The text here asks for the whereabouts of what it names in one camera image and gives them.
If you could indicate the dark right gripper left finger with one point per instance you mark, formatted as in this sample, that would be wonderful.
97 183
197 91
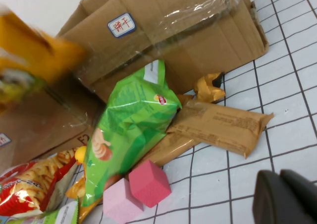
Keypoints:
270 201

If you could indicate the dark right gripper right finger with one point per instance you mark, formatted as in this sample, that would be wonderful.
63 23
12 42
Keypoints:
304 196

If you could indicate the brown biscuit package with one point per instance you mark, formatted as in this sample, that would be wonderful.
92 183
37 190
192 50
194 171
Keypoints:
171 147
218 127

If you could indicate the yellow crisps bag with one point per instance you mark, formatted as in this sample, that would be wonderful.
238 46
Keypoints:
74 189

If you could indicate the orange foil chip bag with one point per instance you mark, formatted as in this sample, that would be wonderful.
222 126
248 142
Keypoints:
29 53

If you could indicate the orange brown snack packet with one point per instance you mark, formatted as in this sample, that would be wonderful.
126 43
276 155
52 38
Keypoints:
185 98

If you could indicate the green snack bag with barcode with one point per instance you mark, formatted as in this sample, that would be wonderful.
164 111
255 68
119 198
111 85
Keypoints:
62 214

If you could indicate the white grid tablecloth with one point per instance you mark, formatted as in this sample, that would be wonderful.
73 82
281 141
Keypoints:
272 85

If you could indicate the dark pink foam cube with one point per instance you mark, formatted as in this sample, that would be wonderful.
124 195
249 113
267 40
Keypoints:
148 184

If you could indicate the crumpled gold wrapper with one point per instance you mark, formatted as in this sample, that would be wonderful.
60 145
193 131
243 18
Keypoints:
208 90

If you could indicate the light pink foam cube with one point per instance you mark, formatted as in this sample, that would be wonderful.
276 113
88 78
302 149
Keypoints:
119 201

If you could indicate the green Lay's chip bag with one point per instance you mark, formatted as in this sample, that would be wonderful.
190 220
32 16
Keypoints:
133 125

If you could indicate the cardboard box with clear tape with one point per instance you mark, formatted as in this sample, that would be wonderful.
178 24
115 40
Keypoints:
185 35

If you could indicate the yellow rubber duck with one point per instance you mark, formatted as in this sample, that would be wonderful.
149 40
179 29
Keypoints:
80 154

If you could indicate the red shrimp stick bag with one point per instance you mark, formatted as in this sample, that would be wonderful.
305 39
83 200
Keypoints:
29 184

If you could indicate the cardboard box with F2 print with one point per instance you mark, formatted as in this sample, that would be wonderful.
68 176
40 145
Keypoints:
37 125

